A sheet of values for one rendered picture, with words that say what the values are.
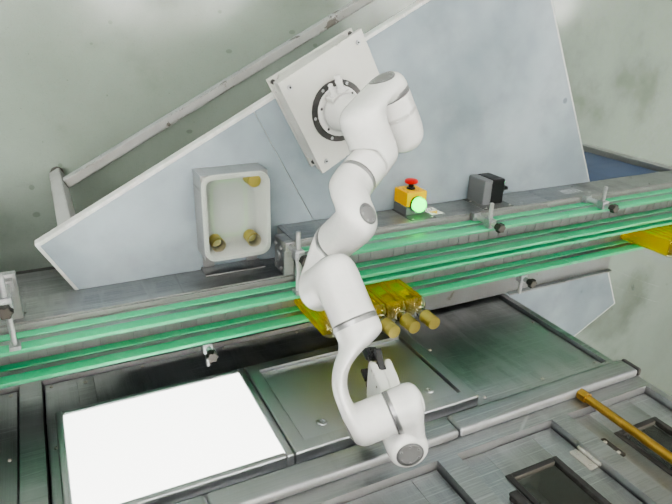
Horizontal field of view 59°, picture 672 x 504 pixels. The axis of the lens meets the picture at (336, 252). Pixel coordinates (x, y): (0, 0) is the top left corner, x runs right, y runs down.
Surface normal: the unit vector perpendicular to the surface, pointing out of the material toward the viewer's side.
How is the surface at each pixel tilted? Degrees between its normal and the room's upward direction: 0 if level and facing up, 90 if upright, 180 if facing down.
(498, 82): 0
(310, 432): 90
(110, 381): 90
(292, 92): 4
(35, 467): 90
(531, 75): 0
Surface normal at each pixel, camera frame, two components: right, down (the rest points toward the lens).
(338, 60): 0.50, 0.32
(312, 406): 0.04, -0.92
